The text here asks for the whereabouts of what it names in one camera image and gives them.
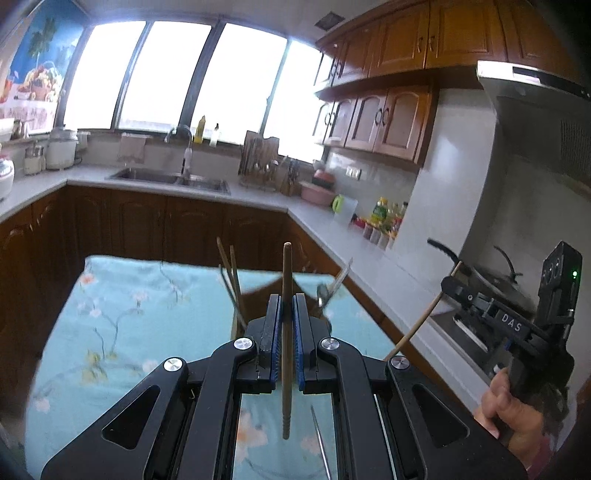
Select person's right hand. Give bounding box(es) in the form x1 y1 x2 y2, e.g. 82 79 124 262
473 367 561 463

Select pale dishcloth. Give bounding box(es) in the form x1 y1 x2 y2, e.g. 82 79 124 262
117 133 148 165

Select clear condiment bottle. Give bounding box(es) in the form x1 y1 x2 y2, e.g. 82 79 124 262
392 200 410 232

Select steel kitchen sink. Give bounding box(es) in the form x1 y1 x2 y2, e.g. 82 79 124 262
105 166 232 196

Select white and red rice cooker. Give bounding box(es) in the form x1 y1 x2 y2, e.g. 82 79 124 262
0 157 16 202

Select person's right forearm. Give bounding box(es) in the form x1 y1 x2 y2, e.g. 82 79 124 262
522 434 573 480

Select blue floral tablecloth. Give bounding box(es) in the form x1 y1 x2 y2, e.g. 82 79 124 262
25 255 407 480

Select large kitchen window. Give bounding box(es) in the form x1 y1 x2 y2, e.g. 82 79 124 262
60 14 338 165

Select dark wooden chopstick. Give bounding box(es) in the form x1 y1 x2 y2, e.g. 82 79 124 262
281 242 295 440

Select wooden lower cabinets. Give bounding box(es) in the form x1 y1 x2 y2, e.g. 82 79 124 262
0 185 462 416

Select grey kitchen countertop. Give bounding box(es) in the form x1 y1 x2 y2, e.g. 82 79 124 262
0 161 491 412

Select light wooden chopstick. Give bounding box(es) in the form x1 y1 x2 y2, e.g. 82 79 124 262
216 237 243 320
385 261 462 361

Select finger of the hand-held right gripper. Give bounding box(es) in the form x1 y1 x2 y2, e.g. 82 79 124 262
440 274 491 315

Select dish rack with utensils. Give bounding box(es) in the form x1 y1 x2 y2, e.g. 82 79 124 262
239 159 283 193

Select clear pitcher with green handle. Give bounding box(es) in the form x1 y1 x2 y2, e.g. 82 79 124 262
332 194 360 226

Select wooden utensil holder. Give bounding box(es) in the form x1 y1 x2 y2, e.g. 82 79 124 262
228 274 338 343

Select chrome kitchen faucet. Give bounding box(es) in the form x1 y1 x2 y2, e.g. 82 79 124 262
164 124 195 179

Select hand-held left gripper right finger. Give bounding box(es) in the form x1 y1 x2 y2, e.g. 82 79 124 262
292 293 529 480

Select pink plastic basin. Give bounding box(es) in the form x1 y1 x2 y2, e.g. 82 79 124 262
299 180 336 206

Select range hood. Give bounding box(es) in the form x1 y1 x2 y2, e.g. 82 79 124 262
475 60 591 186

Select wooden cutting boards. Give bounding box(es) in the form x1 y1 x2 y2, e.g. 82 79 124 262
240 130 280 185

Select fruit and palm wall poster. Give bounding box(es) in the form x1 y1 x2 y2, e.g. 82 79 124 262
0 0 89 136

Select thin wooden chopstick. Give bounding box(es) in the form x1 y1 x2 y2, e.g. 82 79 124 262
229 246 243 315

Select wooden cabinets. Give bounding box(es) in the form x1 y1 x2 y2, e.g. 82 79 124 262
314 0 573 167
0 185 462 416

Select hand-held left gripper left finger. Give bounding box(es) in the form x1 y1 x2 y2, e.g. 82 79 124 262
41 293 282 480

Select black wok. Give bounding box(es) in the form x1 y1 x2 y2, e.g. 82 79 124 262
427 237 544 325

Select gas stove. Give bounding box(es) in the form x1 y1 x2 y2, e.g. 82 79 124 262
433 308 514 385

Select white cooker pot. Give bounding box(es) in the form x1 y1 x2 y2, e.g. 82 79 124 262
45 129 79 171

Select wooden upper cabinets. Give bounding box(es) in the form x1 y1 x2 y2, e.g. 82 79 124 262
314 0 573 167

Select ceiling vent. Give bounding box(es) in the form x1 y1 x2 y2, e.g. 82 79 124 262
315 13 346 32

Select metal chopstick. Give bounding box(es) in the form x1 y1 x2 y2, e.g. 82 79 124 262
310 405 332 480
221 270 240 315

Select knife block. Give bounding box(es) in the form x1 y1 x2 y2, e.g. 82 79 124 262
281 157 301 197

